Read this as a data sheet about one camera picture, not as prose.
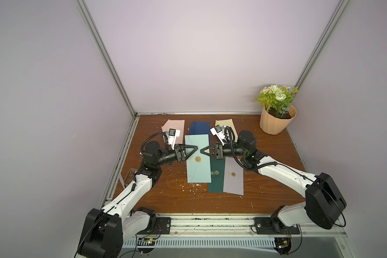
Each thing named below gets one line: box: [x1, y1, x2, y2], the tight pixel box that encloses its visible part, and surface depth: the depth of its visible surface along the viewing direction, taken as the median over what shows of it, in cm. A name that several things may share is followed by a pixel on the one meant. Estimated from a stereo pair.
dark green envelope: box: [208, 156, 226, 193], surface depth 90 cm
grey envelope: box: [223, 156, 244, 196], surface depth 89 cm
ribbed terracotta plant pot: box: [259, 105, 297, 135], surface depth 102 cm
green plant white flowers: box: [252, 83, 299, 118], surface depth 91 cm
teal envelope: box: [184, 134, 212, 184], surface depth 71 cm
